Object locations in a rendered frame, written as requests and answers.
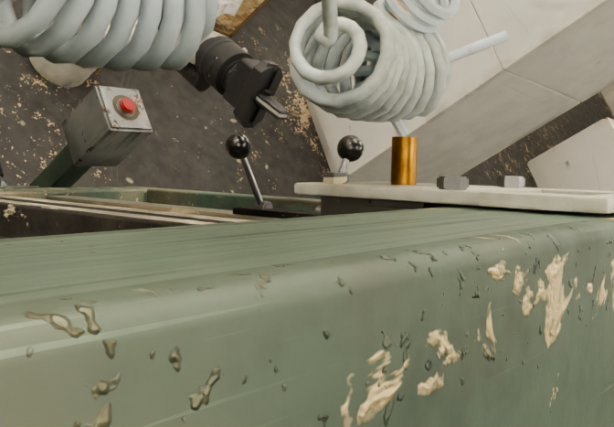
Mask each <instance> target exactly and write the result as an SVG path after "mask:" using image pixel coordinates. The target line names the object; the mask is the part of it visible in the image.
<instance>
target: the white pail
mask: <svg viewBox="0 0 614 427"><path fill-rule="evenodd" d="M29 59H30V62H31V64H32V65H33V67H34V68H35V70H36V71H37V72H38V73H39V74H40V75H41V76H42V77H43V78H44V79H46V80H48V81H49V82H51V83H53V84H55V85H58V86H60V87H65V88H74V87H77V86H79V85H80V84H82V83H83V82H84V81H85V80H86V79H87V78H88V77H89V76H90V75H91V73H92V72H93V71H94V70H95V69H96V68H86V69H84V68H82V67H80V66H78V65H76V64H74V63H64V64H54V63H52V62H50V61H48V60H46V59H44V58H43V57H29Z"/></svg>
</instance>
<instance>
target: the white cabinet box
mask: <svg viewBox="0 0 614 427"><path fill-rule="evenodd" d="M527 165H528V167H529V169H530V171H531V173H532V175H533V178H534V180H535V183H536V184H537V186H538V188H559V189H580V190H601V191H614V120H612V119H610V118H608V117H607V118H605V119H601V120H600V121H598V122H596V123H594V124H592V125H590V126H589V127H588V128H586V129H584V130H583V131H581V132H579V133H577V134H575V135H573V136H571V137H570V138H568V139H566V140H565V141H564V142H562V143H560V144H558V145H556V146H554V147H553V148H551V149H549V150H547V151H546V152H544V153H542V154H540V155H539V156H537V157H535V158H534V159H532V160H530V161H529V162H528V164H527Z"/></svg>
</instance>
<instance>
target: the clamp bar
mask: <svg viewBox="0 0 614 427"><path fill-rule="evenodd" d="M399 1H400V3H401V4H402V5H403V6H404V7H405V8H406V9H407V11H408V12H409V13H408V12H407V11H406V10H404V9H403V8H402V7H401V5H400V4H399V3H398V2H397V0H377V1H375V2H374V7H376V8H378V9H380V10H381V11H382V12H383V14H384V15H385V17H386V19H388V20H390V21H392V22H394V23H396V24H398V25H399V26H401V27H403V28H404V25H406V26H407V27H409V28H410V30H411V31H412V33H413V34H415V33H414V31H413V30H415V31H418V32H419V33H421V34H422V33H433V32H435V31H436V29H437V28H438V27H439V25H443V24H444V23H445V21H446V20H447V19H448V18H452V17H453V16H454V15H455V14H456V13H457V11H458V10H459V8H460V0H450V2H449V1H448V0H437V2H438V4H436V2H435V1H434V0H399ZM425 10H427V11H428V12H426V11H425ZM387 11H389V12H390V13H392V14H393V15H394V16H395V17H396V18H397V19H398V20H399V21H400V22H401V23H403V24H404V25H403V24H401V23H399V22H398V21H396V19H395V18H394V17H392V16H391V15H390V14H389V13H388V12H387ZM413 16H414V17H413ZM422 36H424V35H423V34H422ZM391 123H392V125H393V127H394V129H395V130H396V132H397V135H398V136H393V137H392V153H391V182H389V181H371V182H349V174H348V173H343V172H325V174H323V182H308V183H296V184H295V185H294V193H295V194H297V195H308V196H321V216H328V215H341V214H354V213H366V212H379V211H392V210H404V209H417V208H442V207H455V206H479V207H491V208H519V209H533V210H548V211H562V212H578V213H593V214H611V213H614V191H601V190H580V189H559V188H536V187H524V186H525V178H524V177H523V176H499V177H497V185H496V186H498V187H495V186H474V185H469V178H467V177H466V176H439V178H437V184H431V183H416V182H417V150H418V138H417V137H408V136H409V134H408V131H407V129H406V128H405V126H404V124H403V123H402V121H401V120H398V121H397V122H391ZM240 221H252V220H245V219H228V218H219V217H210V216H201V215H192V214H183V213H174V212H164V211H155V210H146V209H138V208H120V207H111V206H102V205H92V204H83V203H74V202H66V201H56V200H47V199H38V198H29V197H11V196H3V195H0V239H12V238H24V237H36V236H49V235H62V234H75V233H88V232H101V231H113V230H137V229H150V228H163V227H176V226H189V225H202V224H214V223H227V222H240Z"/></svg>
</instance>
